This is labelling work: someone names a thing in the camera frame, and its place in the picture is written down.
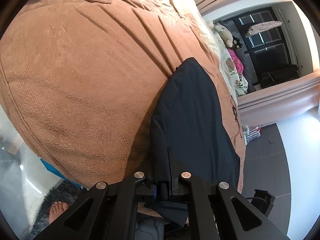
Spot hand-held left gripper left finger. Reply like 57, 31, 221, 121
32, 171, 158, 240

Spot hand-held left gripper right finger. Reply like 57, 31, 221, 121
168, 171, 290, 240

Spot black pants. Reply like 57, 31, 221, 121
144, 57, 242, 228

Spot person's leg in grey pants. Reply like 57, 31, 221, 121
135, 216, 165, 240

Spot grey fuzzy rug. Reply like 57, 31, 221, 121
32, 180, 83, 233

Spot person's bare foot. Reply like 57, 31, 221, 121
47, 200, 69, 224

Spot pile of plush toys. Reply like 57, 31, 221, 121
220, 47, 248, 97

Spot bed with orange blanket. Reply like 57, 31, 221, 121
0, 0, 247, 193

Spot pink plush toy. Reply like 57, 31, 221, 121
229, 49, 244, 77

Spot black stuffed toy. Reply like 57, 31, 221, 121
231, 37, 243, 50

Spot grey stuffed toy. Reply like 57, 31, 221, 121
212, 22, 234, 48

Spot dark window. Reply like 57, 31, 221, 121
217, 4, 300, 90

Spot floral hanging garment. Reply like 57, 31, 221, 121
246, 20, 283, 37

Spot thin black cable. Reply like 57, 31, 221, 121
230, 95, 244, 140

